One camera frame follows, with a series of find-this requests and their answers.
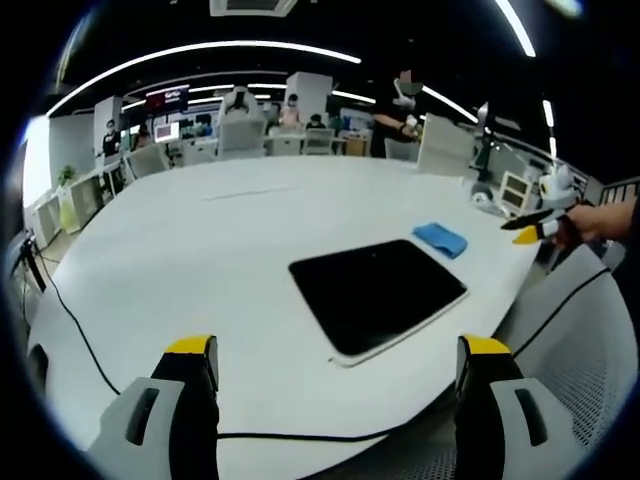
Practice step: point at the small wooden frame box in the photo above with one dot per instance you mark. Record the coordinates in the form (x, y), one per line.
(516, 190)

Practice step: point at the round silver stand base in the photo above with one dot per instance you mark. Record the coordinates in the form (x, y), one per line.
(484, 194)

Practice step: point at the white low cabinet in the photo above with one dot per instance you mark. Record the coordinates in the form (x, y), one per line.
(75, 205)

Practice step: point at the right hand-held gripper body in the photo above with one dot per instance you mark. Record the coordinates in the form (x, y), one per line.
(556, 192)

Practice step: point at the red wall screen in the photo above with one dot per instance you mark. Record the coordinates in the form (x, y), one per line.
(167, 100)

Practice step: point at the computer monitor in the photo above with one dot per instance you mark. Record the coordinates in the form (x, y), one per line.
(166, 132)

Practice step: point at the potted green plant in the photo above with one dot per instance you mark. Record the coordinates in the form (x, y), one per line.
(66, 175)

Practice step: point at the person's right hand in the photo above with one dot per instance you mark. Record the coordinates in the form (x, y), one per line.
(586, 225)

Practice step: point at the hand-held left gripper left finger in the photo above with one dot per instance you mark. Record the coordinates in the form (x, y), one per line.
(165, 415)

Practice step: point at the ceiling air vent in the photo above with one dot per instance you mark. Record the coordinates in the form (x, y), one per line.
(247, 7)

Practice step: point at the black tripod stand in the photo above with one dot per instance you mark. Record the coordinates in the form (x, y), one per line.
(30, 265)

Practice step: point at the blue cleaning cloth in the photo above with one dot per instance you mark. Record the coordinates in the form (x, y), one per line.
(440, 239)

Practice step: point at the white robot figure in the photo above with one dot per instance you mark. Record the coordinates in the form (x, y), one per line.
(239, 102)

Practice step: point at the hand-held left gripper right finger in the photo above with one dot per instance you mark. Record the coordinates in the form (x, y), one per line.
(505, 415)

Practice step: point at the white mesh office chair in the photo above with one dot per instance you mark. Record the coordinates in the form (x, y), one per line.
(575, 340)

